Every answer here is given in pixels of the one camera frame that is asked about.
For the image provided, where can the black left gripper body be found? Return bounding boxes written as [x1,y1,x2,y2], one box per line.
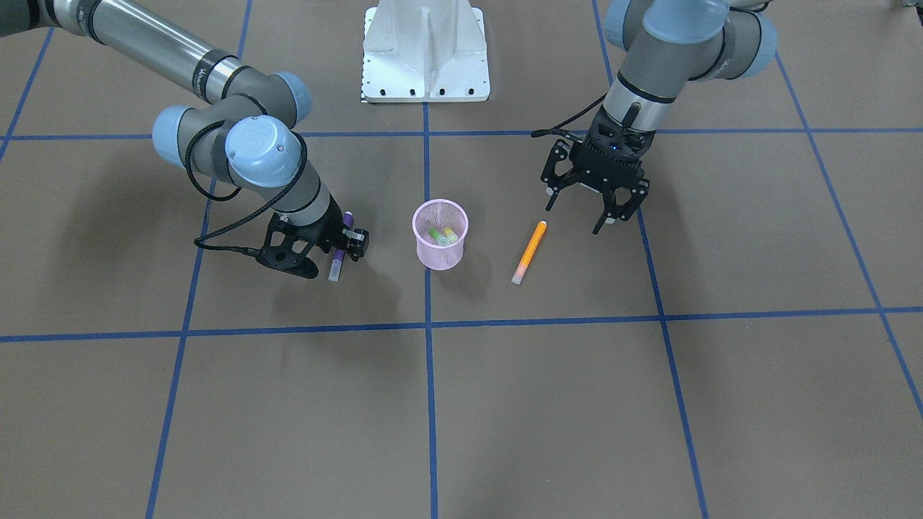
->
[571,119,653,192]

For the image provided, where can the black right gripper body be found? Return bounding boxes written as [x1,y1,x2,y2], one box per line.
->
[267,198,347,253]

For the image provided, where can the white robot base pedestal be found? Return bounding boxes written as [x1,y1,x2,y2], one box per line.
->
[361,1,491,103]

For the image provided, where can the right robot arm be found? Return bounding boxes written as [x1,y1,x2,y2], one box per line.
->
[2,1,369,279]

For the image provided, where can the purple marker pen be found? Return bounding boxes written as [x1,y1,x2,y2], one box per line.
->
[327,211,355,282]

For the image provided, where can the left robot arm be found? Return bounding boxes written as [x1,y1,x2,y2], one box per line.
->
[533,1,778,234]

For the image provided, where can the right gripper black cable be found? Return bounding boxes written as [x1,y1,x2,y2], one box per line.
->
[185,119,309,257]

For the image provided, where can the orange marker pen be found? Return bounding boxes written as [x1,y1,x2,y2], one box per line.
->
[511,221,547,285]

